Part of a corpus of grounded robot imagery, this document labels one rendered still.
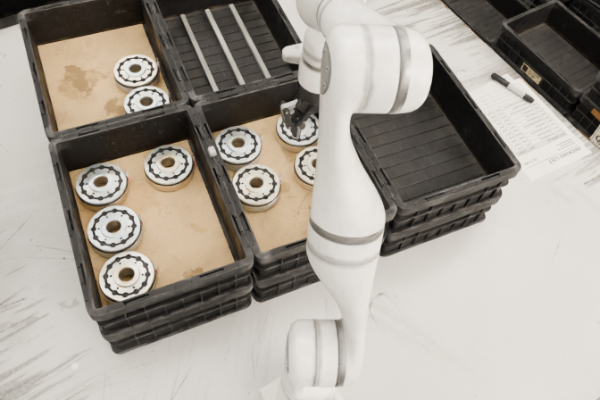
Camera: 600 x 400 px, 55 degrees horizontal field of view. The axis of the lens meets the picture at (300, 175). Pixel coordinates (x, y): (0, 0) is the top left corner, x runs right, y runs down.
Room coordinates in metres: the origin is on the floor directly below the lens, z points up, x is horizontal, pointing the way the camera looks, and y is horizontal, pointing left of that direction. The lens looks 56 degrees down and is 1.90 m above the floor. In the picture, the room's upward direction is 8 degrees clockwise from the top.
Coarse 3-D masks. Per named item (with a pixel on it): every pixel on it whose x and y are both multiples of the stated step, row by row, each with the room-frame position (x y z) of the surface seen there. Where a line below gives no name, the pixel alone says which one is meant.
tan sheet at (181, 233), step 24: (144, 192) 0.62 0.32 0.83; (168, 192) 0.63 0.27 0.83; (192, 192) 0.64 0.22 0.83; (144, 216) 0.56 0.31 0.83; (168, 216) 0.57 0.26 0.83; (192, 216) 0.58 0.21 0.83; (216, 216) 0.59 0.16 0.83; (144, 240) 0.51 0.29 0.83; (168, 240) 0.52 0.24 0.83; (192, 240) 0.53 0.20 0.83; (216, 240) 0.53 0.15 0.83; (96, 264) 0.45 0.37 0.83; (168, 264) 0.47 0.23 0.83; (192, 264) 0.47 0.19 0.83; (216, 264) 0.48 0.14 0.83
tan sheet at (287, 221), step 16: (256, 128) 0.83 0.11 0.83; (272, 128) 0.84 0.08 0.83; (272, 144) 0.79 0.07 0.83; (272, 160) 0.75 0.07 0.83; (288, 160) 0.76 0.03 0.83; (288, 176) 0.71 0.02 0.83; (288, 192) 0.67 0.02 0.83; (304, 192) 0.68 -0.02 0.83; (272, 208) 0.63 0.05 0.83; (288, 208) 0.63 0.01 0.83; (304, 208) 0.64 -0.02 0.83; (256, 224) 0.58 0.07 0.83; (272, 224) 0.59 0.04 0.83; (288, 224) 0.59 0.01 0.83; (304, 224) 0.60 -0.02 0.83; (272, 240) 0.55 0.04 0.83; (288, 240) 0.56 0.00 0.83
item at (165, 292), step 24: (144, 120) 0.74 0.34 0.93; (192, 120) 0.75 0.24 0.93; (216, 168) 0.64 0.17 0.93; (72, 216) 0.49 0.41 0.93; (72, 240) 0.44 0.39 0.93; (240, 240) 0.49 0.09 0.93; (240, 264) 0.44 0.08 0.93; (168, 288) 0.38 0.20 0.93; (192, 288) 0.39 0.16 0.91; (96, 312) 0.32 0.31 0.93; (120, 312) 0.33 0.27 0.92
